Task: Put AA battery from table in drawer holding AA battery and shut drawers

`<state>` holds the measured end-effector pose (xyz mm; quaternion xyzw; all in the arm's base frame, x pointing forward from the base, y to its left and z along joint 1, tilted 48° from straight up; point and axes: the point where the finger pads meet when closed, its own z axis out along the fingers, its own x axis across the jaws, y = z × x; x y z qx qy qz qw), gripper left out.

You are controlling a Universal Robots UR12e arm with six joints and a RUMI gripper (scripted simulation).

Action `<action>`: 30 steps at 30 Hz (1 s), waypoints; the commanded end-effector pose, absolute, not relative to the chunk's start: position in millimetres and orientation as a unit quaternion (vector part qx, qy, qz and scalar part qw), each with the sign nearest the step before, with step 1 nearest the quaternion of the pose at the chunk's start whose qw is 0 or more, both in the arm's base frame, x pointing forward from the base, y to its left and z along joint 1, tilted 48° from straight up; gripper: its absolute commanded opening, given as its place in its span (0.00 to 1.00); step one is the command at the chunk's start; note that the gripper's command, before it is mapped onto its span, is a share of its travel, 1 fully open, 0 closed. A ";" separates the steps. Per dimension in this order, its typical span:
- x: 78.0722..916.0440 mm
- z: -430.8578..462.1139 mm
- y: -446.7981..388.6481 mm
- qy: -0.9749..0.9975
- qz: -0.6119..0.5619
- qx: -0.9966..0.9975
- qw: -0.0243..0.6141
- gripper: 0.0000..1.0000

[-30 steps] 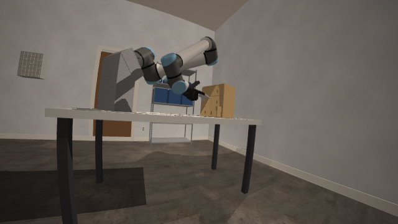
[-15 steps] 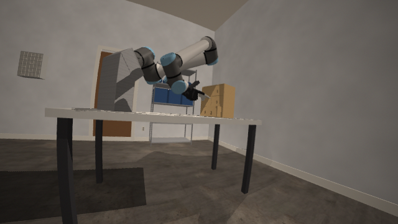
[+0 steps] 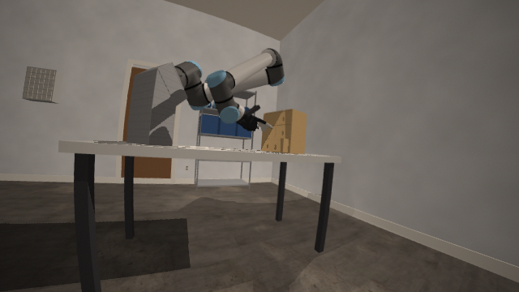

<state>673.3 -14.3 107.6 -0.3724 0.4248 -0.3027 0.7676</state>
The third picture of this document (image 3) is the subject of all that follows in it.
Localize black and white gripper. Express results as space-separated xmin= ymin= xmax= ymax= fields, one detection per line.
xmin=236 ymin=111 xmax=274 ymax=131

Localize tan wooden chest of drawers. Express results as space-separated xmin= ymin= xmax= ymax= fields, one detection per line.
xmin=264 ymin=109 xmax=307 ymax=154

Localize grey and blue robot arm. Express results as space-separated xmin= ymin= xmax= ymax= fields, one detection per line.
xmin=175 ymin=48 xmax=285 ymax=124

